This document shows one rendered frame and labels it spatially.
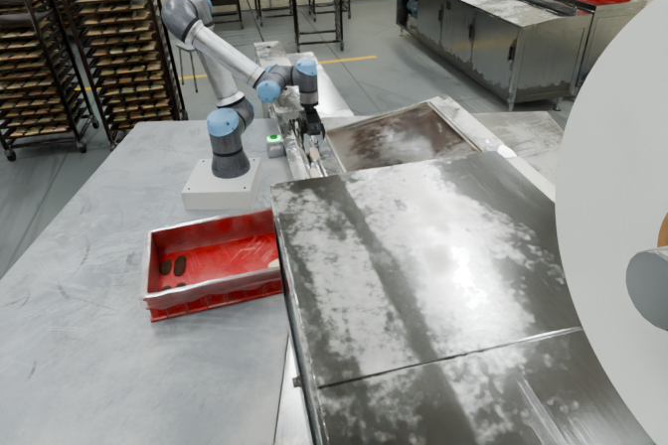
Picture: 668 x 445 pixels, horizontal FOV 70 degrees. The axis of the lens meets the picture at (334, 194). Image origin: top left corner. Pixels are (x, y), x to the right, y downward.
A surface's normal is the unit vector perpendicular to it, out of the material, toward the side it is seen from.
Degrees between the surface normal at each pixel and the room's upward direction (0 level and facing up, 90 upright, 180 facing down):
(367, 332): 0
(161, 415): 0
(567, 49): 90
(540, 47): 91
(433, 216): 0
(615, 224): 89
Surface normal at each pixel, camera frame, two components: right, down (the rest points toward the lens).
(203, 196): -0.03, 0.55
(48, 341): -0.04, -0.83
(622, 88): -0.95, 0.24
